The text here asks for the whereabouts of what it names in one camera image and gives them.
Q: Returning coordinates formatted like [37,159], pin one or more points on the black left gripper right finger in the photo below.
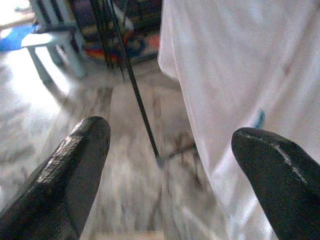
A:
[282,187]

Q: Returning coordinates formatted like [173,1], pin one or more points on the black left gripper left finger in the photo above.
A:
[55,187]

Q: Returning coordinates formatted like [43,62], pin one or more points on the black clothes rack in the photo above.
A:
[140,100]

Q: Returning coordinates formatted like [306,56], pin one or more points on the white shirt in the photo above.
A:
[237,62]

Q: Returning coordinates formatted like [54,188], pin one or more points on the pale blue child chair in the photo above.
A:
[37,40]

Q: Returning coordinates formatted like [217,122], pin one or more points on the blue floor mat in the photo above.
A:
[17,37]

